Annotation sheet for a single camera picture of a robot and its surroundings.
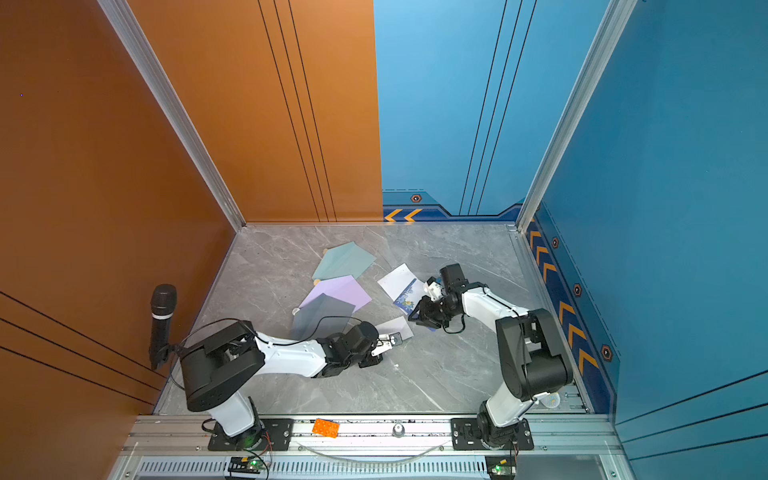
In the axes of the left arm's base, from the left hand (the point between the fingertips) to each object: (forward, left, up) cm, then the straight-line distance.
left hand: (382, 334), depth 90 cm
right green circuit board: (-32, -30, -2) cm, 44 cm away
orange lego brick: (-25, +12, 0) cm, 28 cm away
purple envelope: (+17, +14, -1) cm, 21 cm away
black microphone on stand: (-7, +45, +31) cm, 55 cm away
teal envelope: (+29, +16, -1) cm, 33 cm away
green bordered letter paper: (-6, -4, +12) cm, 14 cm away
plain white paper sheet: (+19, -4, 0) cm, 20 cm away
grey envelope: (+6, +19, 0) cm, 20 cm away
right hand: (+3, -10, +5) cm, 11 cm away
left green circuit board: (-33, +32, -2) cm, 46 cm away
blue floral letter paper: (+14, -9, -1) cm, 16 cm away
